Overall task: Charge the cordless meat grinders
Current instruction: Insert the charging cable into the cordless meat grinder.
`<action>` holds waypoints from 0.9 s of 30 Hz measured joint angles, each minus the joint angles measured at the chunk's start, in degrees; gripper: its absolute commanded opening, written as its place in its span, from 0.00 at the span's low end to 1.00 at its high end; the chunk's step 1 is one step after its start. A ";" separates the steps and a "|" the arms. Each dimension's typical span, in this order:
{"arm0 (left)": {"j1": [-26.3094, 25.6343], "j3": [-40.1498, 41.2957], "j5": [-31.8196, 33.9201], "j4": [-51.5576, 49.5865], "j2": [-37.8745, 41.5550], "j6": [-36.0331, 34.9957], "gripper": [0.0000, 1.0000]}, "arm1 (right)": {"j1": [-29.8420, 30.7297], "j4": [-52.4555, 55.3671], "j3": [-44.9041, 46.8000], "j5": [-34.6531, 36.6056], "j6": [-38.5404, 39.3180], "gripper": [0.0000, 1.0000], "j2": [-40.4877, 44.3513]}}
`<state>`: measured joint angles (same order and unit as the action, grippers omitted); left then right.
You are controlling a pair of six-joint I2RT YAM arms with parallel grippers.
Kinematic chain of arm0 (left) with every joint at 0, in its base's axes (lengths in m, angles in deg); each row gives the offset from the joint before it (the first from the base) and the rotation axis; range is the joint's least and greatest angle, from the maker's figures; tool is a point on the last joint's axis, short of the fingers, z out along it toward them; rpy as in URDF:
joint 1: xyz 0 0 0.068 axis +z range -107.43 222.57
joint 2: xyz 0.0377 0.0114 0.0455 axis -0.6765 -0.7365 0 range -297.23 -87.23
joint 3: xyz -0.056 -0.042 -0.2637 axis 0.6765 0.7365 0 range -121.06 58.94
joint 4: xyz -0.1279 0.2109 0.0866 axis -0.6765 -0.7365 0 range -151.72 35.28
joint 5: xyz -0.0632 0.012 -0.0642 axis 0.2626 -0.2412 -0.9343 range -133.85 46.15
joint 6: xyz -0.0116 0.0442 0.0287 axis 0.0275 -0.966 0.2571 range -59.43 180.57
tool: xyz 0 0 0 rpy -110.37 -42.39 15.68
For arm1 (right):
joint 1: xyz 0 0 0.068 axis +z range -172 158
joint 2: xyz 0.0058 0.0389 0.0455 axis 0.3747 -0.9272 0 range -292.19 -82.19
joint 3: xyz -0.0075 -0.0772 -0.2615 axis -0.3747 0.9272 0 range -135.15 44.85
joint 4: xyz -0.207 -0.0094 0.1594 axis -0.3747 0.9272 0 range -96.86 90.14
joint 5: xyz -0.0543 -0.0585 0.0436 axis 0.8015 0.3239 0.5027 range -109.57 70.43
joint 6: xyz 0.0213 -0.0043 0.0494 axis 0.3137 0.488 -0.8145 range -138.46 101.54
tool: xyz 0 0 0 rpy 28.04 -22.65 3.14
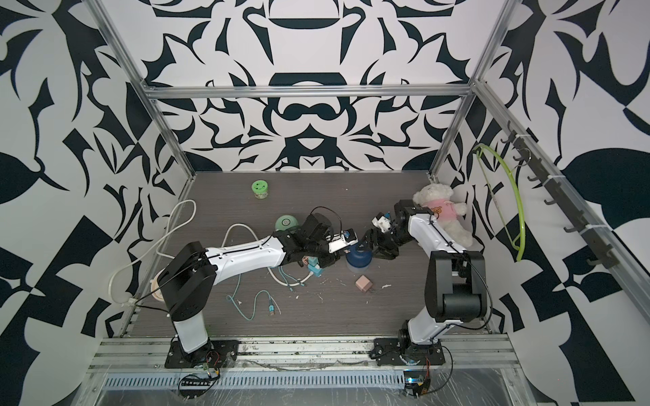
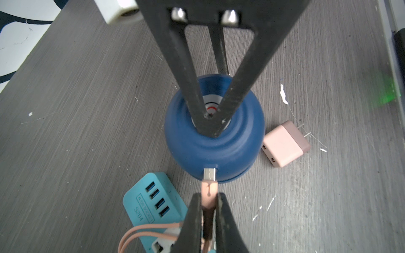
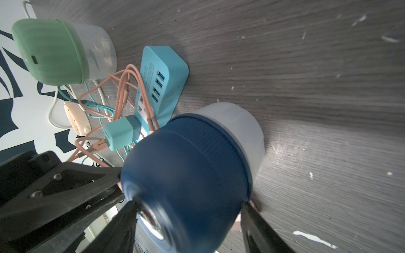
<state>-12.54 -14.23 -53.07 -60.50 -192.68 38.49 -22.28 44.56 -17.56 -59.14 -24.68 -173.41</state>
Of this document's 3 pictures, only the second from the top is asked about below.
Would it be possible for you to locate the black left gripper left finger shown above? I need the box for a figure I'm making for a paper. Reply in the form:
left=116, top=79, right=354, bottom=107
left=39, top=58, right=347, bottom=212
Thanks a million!
left=171, top=194, right=203, bottom=253

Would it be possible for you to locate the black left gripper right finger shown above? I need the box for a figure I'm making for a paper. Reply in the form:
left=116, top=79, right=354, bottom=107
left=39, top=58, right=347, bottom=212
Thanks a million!
left=215, top=192, right=249, bottom=253

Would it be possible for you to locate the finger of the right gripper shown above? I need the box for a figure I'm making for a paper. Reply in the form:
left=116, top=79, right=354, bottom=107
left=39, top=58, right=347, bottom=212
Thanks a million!
left=137, top=1, right=240, bottom=133
left=205, top=1, right=310, bottom=138

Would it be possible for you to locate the pink multi-head charging cable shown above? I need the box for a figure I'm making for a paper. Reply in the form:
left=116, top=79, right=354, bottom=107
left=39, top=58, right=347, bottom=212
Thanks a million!
left=117, top=167, right=219, bottom=253

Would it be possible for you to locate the pink charger plug cube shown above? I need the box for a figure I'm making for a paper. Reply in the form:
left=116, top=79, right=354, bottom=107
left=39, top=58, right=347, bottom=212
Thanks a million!
left=261, top=121, right=311, bottom=168

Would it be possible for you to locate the teal power strip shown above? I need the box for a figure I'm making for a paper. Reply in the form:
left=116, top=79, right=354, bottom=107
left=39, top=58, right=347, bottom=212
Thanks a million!
left=118, top=172, right=188, bottom=253

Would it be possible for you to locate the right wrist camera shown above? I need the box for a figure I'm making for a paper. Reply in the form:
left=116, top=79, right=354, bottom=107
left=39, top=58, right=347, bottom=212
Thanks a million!
left=94, top=0, right=143, bottom=25

